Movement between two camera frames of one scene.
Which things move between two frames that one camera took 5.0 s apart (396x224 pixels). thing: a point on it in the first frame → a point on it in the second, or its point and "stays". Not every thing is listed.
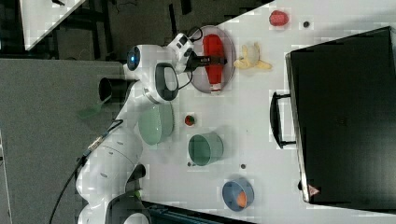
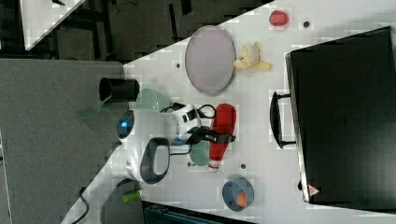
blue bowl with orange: [231, 190] stays
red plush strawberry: [277, 18] stays
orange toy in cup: [242, 199] stays
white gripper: [177, 48] → [188, 119]
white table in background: [40, 17] stays
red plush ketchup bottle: [214, 47] → [224, 122]
